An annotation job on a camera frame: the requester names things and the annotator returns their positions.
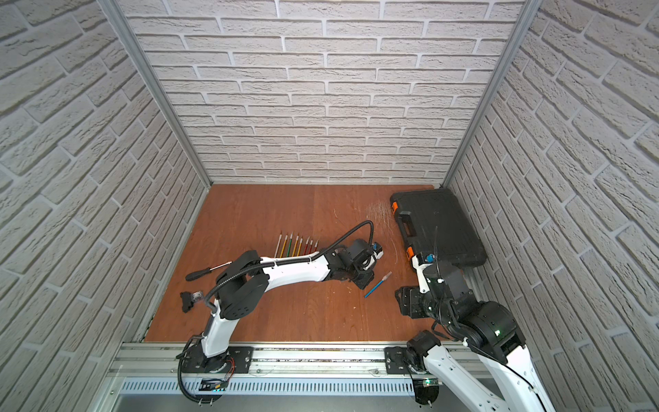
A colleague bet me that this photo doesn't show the small black clamp piece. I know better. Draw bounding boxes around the small black clamp piece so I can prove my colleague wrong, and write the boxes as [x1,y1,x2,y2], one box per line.
[180,291,204,313]

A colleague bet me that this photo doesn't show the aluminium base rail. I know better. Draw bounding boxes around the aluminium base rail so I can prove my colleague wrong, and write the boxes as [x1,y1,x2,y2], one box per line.
[92,342,531,412]

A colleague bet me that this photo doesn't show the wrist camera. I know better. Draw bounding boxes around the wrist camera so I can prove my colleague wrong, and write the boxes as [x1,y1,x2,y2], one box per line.
[365,242,384,270]
[411,256,439,294]

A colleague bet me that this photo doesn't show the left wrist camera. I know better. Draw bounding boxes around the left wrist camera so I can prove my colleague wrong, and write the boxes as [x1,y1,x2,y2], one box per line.
[365,242,384,270]

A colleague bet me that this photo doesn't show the black handled screwdriver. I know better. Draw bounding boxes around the black handled screwdriver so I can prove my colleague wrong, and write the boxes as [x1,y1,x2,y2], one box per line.
[185,261,232,282]

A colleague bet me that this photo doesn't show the blue carving knife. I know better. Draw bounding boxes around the blue carving knife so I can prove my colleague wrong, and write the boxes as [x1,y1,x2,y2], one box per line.
[364,271,392,299]

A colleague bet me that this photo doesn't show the black plastic tool case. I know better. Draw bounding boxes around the black plastic tool case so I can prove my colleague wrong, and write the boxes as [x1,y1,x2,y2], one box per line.
[390,188,487,268]

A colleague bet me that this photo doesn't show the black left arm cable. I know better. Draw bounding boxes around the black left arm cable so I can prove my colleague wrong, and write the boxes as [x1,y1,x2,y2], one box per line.
[176,220,375,403]

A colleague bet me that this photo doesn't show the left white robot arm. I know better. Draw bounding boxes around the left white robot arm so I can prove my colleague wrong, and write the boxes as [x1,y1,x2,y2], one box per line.
[185,239,384,360]

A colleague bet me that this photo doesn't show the green carving knife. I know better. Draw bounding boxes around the green carving knife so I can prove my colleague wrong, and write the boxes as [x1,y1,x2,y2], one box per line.
[285,233,293,258]

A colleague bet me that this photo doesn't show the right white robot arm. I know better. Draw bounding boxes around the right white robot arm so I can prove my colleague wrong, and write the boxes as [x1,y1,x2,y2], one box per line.
[396,257,555,411]

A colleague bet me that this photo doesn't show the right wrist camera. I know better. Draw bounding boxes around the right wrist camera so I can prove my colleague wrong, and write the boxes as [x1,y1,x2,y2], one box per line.
[411,256,439,294]

